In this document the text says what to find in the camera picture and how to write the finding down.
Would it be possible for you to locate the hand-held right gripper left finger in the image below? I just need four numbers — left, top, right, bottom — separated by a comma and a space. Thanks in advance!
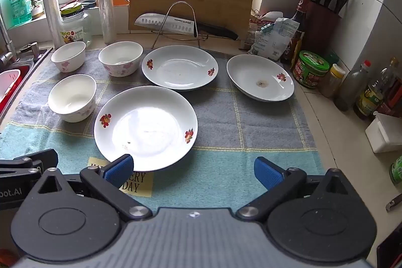
30, 154, 153, 223

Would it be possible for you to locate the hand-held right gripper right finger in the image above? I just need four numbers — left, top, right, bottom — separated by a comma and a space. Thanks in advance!
234, 156, 358, 222

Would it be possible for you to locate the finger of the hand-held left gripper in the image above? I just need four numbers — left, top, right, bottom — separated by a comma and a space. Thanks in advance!
0, 148, 60, 182

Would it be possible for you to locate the white plate with dark specks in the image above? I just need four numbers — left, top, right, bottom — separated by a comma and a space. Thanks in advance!
94, 85, 198, 173

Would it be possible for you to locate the white bowl with pale flowers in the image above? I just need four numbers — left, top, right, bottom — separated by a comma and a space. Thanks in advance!
47, 74, 97, 123

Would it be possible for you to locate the white plate with brown stain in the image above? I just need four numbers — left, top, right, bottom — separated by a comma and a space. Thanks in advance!
226, 54, 295, 103

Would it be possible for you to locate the white bowl with pink flowers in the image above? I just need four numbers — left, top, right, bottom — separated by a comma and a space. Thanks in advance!
51, 41, 87, 73

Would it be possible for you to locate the white bowl with bold flowers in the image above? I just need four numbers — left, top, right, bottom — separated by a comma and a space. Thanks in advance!
98, 41, 144, 78

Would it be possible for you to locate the white plate with fruit print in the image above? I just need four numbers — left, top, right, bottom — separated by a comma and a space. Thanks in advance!
141, 45, 220, 91

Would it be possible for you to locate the grey and blue checked towel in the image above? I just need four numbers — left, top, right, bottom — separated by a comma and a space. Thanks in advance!
0, 47, 325, 217

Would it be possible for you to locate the white plastic basket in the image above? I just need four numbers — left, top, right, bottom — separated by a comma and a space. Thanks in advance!
0, 69, 21, 103

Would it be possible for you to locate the red basin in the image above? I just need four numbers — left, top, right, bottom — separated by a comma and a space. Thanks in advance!
0, 65, 33, 118

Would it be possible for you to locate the steel sink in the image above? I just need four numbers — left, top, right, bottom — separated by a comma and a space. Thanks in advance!
0, 46, 55, 132

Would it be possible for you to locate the spice jar with yellow lid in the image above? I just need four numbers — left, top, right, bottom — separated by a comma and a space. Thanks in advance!
320, 64, 346, 99

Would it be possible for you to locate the steel sink fitting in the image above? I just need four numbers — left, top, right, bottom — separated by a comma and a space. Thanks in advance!
19, 41, 41, 56

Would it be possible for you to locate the sauce jar with green lid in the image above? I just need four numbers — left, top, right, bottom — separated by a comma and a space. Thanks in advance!
293, 50, 330, 90

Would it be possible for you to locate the grey bottle with red cap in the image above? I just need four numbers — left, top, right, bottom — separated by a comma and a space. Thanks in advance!
333, 60, 372, 112

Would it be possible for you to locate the white plastic box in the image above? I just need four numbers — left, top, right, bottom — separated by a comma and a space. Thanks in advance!
365, 111, 402, 154

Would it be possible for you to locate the steel faucet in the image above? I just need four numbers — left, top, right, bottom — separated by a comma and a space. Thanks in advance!
0, 14, 17, 68

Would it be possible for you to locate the yellow packet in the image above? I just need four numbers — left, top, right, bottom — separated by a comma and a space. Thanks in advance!
290, 38, 303, 69

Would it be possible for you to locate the white and blue bag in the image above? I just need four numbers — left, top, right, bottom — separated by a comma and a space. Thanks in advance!
250, 17, 301, 62

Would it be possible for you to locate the glass jar with green lid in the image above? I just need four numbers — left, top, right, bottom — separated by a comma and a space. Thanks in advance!
59, 1, 92, 48

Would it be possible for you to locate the black stove with red trim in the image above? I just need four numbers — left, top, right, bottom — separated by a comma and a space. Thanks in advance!
376, 224, 402, 268

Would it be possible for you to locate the short plastic wrap roll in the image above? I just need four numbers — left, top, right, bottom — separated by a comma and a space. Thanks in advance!
40, 0, 65, 49

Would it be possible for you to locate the small potted plant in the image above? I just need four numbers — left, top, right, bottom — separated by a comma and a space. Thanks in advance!
30, 0, 45, 20

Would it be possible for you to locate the dark red knife block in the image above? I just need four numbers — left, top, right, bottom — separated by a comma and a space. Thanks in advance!
302, 1, 342, 56

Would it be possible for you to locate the dark soy sauce bottle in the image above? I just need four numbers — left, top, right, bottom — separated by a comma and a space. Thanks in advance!
281, 0, 312, 65

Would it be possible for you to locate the steel spatula with dark handle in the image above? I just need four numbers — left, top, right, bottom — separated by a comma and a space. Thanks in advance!
385, 194, 402, 212

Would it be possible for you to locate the oil bottle with red handle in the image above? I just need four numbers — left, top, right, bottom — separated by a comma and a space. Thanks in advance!
382, 56, 402, 117

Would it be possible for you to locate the kitchen knife with black handle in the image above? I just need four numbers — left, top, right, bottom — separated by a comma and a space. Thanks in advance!
134, 13, 240, 41

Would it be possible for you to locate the steel wire rack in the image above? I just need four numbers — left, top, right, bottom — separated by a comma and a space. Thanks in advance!
152, 1, 205, 49

